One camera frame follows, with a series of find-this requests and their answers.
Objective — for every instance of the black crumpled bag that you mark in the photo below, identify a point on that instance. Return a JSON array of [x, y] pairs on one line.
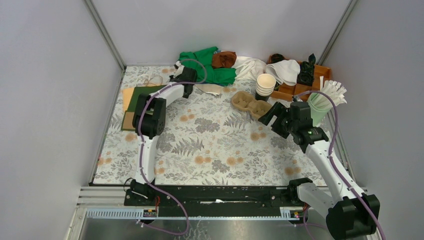
[[307, 69]]

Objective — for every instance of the white cloth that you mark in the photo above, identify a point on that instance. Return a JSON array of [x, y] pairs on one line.
[[248, 68]]

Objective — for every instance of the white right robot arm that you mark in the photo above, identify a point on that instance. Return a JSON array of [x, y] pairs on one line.
[[348, 211]]

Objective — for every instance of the green cloth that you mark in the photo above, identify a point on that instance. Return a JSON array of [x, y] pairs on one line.
[[201, 61]]

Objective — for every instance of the brown cloth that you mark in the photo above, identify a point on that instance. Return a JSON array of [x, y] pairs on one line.
[[223, 59]]

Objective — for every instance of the cardboard cup carrier tray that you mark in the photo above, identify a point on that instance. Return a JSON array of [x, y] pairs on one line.
[[246, 102]]

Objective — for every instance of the stack of paper cups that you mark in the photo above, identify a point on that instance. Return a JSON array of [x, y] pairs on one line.
[[265, 84]]

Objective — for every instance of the white paper straws bundle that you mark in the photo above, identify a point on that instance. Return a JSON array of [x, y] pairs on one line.
[[335, 90]]

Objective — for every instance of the green straw holder cup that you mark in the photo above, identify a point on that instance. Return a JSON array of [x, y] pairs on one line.
[[318, 112]]

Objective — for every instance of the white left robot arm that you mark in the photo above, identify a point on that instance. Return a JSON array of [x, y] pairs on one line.
[[149, 118]]

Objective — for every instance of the white folded towel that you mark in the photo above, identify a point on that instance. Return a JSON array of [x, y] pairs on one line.
[[285, 71]]

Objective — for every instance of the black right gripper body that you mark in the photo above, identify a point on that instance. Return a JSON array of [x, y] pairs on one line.
[[283, 125]]

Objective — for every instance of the wooden compartment tray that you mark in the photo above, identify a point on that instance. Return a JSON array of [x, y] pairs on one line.
[[286, 92]]

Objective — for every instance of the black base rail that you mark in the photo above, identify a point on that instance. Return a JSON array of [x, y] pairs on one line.
[[214, 201]]

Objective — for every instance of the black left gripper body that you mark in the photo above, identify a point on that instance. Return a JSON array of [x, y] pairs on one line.
[[175, 77]]

